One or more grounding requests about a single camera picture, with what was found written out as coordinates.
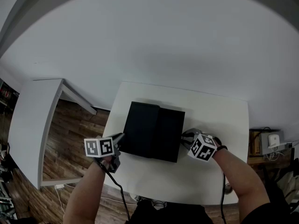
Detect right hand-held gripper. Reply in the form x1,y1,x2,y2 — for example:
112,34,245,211
181,129,221,162

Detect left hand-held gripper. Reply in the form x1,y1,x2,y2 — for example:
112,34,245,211
84,133,126,174

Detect black plastic tray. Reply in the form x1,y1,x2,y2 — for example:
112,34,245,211
149,106,186,163

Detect black box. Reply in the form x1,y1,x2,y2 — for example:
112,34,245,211
121,101,162,159

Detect person's right forearm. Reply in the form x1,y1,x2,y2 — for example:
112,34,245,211
211,146,273,224

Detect person's left forearm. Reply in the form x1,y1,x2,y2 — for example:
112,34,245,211
63,161,106,224

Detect silver wristwatch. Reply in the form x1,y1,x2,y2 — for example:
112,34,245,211
93,159,107,171

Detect person's left white shoe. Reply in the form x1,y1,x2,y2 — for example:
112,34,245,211
133,194,147,204

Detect brown cardboard box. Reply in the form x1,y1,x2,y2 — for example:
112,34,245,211
249,131,261,158

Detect grey metal box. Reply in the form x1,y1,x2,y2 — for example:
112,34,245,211
258,131,286,156

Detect person's black clothing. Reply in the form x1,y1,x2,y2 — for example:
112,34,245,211
125,199,292,224

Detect white router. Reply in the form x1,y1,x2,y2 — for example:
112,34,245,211
267,133,287,149

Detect black office chair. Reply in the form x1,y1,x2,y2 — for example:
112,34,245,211
261,143,299,217

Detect white rectangular table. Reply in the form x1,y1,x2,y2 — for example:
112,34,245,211
7,78,98,190

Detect beige cloth bag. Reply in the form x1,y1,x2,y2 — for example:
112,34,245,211
278,169,299,196

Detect dark storage shelf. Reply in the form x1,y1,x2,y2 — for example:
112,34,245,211
0,78,19,107

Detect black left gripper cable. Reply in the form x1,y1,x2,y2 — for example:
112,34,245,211
99,163,130,223

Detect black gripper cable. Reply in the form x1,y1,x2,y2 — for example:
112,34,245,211
99,163,130,223
220,171,228,224

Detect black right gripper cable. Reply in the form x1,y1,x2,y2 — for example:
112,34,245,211
220,171,228,224

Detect white cable tangle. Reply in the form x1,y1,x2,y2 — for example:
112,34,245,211
263,148,285,161

